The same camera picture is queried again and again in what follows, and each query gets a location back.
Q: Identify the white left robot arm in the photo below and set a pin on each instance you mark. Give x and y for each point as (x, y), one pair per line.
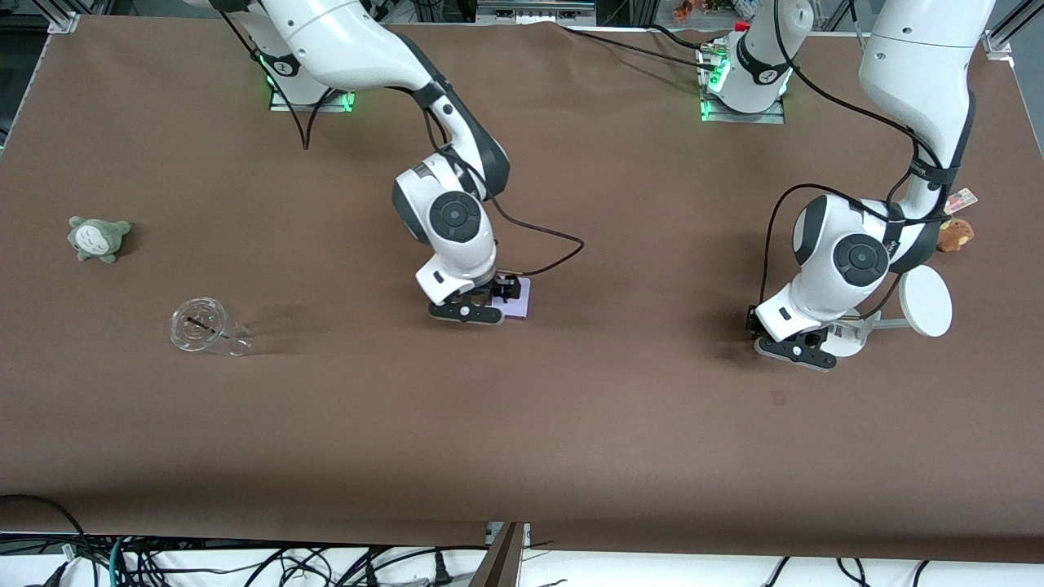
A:
(913, 65)

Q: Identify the clear plastic cup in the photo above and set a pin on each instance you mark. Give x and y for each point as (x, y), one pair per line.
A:
(196, 324)

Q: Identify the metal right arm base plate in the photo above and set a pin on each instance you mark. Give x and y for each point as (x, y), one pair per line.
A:
(342, 103)

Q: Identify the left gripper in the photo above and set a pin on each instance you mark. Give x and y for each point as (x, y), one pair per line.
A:
(816, 332)

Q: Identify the aluminium frame profile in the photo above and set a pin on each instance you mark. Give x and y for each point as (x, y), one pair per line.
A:
(64, 18)
(999, 41)

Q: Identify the lilac phone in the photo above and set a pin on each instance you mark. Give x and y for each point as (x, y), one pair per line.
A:
(522, 297)

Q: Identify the small pink card tag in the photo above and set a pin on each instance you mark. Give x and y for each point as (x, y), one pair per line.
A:
(962, 199)

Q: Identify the white round-disc stand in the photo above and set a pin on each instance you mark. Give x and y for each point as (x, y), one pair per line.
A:
(926, 302)

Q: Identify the grey-green totoro plush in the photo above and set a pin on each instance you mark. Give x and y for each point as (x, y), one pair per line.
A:
(98, 239)

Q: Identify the metal frame post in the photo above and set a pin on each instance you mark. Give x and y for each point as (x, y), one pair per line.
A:
(499, 567)

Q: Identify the brown table cover sheet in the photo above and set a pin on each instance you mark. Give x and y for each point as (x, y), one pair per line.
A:
(522, 448)

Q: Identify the small orange toy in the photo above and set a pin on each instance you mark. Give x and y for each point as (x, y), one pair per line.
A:
(683, 10)

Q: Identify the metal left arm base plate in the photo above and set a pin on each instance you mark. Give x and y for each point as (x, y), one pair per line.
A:
(742, 119)

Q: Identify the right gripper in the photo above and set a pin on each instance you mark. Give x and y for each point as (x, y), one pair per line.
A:
(498, 288)

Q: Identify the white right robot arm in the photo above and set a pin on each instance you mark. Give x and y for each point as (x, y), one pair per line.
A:
(342, 33)

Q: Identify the metal rail bracket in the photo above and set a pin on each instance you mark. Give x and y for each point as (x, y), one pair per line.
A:
(534, 11)

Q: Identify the brown capybara plush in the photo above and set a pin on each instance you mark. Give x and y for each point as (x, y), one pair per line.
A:
(956, 235)

